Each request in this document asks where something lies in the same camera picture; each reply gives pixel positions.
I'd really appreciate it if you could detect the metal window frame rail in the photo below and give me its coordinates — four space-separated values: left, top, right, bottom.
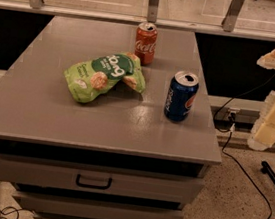
0 0 275 45

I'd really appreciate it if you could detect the black stand leg right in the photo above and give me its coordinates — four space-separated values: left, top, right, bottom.
261 160 275 185

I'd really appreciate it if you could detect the black drawer handle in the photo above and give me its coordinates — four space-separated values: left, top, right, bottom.
75 174 113 191

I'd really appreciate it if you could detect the black power cable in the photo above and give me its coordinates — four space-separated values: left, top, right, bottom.
199 63 275 219

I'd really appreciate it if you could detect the blue Pepsi can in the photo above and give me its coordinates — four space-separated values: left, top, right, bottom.
164 71 199 123

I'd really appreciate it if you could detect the orange Coca-Cola can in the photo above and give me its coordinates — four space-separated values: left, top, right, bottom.
134 22 158 65

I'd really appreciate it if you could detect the grey drawer cabinet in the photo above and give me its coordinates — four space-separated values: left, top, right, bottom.
0 16 221 219

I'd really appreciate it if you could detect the green rice chip bag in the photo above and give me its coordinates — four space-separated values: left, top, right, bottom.
64 52 146 104

